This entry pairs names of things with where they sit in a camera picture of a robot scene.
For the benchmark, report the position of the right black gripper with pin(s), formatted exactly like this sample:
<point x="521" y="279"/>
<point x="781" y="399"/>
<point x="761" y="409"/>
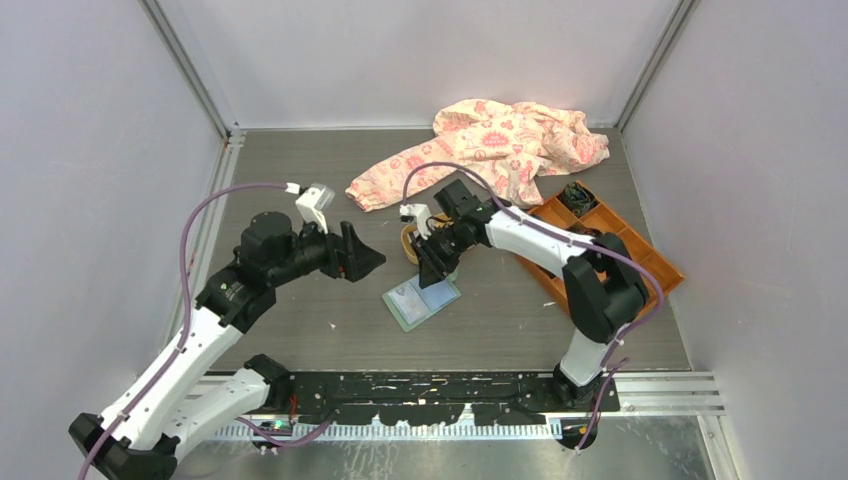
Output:
<point x="432" y="266"/>

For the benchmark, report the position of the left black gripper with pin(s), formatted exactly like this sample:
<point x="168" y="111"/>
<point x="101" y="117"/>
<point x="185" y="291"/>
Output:
<point x="362" y="257"/>

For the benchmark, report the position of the green card holder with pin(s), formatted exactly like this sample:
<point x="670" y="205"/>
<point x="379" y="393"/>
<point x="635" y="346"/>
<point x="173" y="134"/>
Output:
<point x="436" y="296"/>

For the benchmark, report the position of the yellow oval tray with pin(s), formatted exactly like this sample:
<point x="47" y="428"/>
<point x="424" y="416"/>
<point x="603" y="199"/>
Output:
<point x="407" y="236"/>

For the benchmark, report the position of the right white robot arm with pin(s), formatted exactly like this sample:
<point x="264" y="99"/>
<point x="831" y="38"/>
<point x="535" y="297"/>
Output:
<point x="604" y="288"/>

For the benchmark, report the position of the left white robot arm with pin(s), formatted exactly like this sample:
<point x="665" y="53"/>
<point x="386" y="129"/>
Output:
<point x="147" y="431"/>

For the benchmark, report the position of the pink patterned garment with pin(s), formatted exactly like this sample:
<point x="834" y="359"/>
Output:
<point x="508" y="145"/>

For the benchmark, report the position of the orange compartment organizer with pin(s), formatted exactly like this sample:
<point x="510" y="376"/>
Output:
<point x="544" y="293"/>

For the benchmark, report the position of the rolled dark tie back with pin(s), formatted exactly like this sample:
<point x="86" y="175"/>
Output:
<point x="577" y="199"/>

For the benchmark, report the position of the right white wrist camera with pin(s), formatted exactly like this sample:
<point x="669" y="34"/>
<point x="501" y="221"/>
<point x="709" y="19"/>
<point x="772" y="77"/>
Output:
<point x="416" y="214"/>

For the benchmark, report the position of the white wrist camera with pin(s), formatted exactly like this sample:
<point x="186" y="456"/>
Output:
<point x="416" y="214"/>
<point x="311" y="202"/>

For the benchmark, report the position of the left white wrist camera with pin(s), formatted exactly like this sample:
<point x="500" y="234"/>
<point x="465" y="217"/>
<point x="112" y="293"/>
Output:
<point x="311" y="202"/>

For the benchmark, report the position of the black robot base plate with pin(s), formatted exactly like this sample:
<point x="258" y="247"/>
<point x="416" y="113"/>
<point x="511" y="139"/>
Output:
<point x="426" y="398"/>

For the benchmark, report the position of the aluminium frame rail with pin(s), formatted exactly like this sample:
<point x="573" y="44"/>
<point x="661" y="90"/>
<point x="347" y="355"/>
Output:
<point x="173" y="27"/>

